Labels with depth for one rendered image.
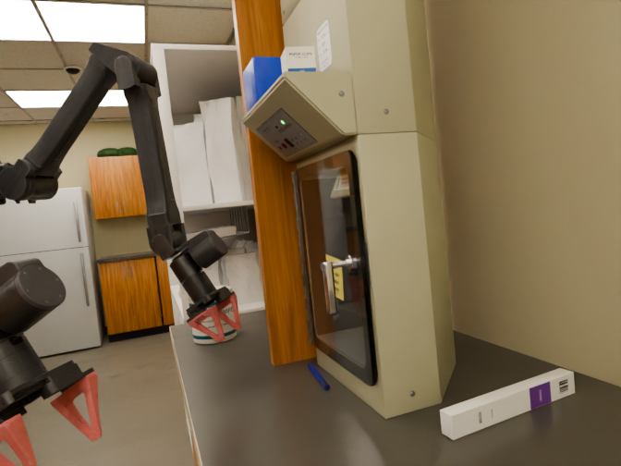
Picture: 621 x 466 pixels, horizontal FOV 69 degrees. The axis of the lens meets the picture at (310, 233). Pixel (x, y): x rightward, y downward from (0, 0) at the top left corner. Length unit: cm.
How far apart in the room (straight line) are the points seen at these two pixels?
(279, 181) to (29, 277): 64
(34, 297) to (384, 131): 54
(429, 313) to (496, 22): 67
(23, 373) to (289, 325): 64
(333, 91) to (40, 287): 48
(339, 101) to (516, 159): 48
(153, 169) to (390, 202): 54
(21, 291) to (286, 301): 65
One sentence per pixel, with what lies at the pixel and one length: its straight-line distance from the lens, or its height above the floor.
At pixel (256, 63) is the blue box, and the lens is 93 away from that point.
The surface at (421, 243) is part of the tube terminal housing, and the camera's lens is 79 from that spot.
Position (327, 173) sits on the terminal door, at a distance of 84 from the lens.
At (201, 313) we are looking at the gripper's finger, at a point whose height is 111.
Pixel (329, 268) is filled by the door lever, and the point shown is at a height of 120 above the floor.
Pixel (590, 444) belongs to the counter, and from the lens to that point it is 79.
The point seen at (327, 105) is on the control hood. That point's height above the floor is 146.
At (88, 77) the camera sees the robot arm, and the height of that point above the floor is 164.
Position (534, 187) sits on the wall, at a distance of 106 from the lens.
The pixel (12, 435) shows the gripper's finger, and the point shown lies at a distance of 58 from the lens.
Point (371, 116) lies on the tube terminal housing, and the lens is 77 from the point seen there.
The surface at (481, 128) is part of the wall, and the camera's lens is 117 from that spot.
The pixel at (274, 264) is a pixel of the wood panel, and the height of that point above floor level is 118.
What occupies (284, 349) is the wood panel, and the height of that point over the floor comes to 97.
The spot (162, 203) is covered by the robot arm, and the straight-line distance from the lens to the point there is 105.
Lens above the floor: 130
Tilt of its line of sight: 3 degrees down
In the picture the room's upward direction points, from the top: 6 degrees counter-clockwise
